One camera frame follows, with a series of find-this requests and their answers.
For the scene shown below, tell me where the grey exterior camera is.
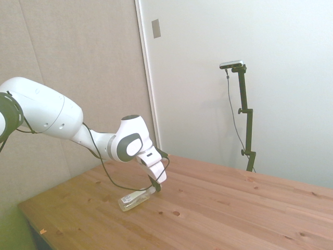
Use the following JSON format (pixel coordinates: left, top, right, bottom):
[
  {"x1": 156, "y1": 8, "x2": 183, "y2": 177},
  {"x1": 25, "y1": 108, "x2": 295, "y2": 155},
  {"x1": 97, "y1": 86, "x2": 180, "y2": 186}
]
[{"x1": 219, "y1": 59, "x2": 245, "y2": 70}]

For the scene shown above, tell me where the white door trim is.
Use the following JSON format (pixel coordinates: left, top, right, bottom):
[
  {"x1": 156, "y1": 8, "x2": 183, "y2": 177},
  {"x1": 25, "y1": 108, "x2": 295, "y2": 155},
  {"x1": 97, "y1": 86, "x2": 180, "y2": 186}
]
[{"x1": 134, "y1": 0, "x2": 163, "y2": 152}]

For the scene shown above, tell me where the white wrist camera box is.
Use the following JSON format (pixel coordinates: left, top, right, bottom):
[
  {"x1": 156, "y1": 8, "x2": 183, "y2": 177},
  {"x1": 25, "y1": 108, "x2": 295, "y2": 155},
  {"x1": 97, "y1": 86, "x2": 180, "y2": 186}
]
[{"x1": 136, "y1": 146, "x2": 164, "y2": 168}]

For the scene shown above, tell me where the clear sanitizer bottle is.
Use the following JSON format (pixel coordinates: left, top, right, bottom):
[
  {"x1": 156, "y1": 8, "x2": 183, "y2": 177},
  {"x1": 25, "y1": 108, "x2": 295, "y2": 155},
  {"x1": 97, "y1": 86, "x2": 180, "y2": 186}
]
[{"x1": 118, "y1": 187, "x2": 158, "y2": 213}]

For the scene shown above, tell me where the grey wall plate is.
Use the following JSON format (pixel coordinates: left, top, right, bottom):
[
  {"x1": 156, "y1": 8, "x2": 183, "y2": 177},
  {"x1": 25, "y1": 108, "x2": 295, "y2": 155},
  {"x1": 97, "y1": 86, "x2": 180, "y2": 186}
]
[{"x1": 151, "y1": 18, "x2": 162, "y2": 40}]

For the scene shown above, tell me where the black camera stand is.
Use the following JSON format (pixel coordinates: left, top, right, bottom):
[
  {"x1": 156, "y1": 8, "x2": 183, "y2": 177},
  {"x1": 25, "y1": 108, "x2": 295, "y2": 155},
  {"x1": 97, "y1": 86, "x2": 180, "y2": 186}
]
[{"x1": 230, "y1": 65, "x2": 257, "y2": 172}]

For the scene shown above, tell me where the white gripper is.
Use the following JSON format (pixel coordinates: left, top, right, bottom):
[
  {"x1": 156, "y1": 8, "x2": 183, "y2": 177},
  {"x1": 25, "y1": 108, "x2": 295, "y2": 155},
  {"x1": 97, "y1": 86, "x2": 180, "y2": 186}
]
[{"x1": 140, "y1": 159, "x2": 168, "y2": 194}]

